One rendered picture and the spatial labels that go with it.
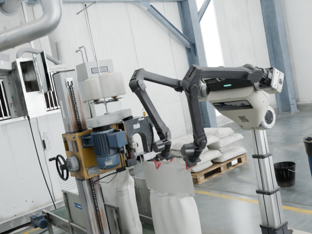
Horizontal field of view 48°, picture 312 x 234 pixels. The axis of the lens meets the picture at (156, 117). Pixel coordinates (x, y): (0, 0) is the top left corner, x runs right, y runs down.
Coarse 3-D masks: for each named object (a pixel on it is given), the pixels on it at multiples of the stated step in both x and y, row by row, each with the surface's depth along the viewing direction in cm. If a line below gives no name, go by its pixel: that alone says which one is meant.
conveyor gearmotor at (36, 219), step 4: (44, 212) 391; (32, 216) 387; (36, 216) 377; (40, 216) 376; (44, 216) 395; (32, 220) 384; (36, 220) 378; (40, 220) 371; (44, 220) 371; (32, 224) 386; (36, 224) 376; (40, 224) 368; (44, 224) 371; (44, 228) 371
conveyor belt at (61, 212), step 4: (60, 208) 402; (64, 208) 399; (52, 212) 394; (56, 212) 391; (60, 212) 388; (64, 212) 386; (60, 216) 374; (64, 216) 372; (144, 224) 309; (148, 224) 307; (144, 228) 300; (148, 228) 298; (152, 228) 297; (144, 232) 292; (148, 232) 291; (152, 232) 289
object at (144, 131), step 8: (120, 120) 271; (128, 120) 256; (136, 120) 260; (144, 120) 265; (128, 128) 256; (136, 128) 260; (144, 128) 264; (128, 136) 256; (144, 136) 266; (128, 144) 255; (144, 144) 268; (128, 152) 257
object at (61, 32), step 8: (40, 0) 545; (64, 16) 556; (64, 24) 552; (56, 32) 545; (64, 32) 550; (64, 40) 549; (64, 48) 549; (56, 56) 549; (64, 56) 549; (72, 56) 561
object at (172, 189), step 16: (160, 176) 238; (176, 176) 229; (160, 192) 242; (176, 192) 231; (192, 192) 222; (160, 208) 240; (176, 208) 227; (192, 208) 228; (160, 224) 244; (176, 224) 228; (192, 224) 226
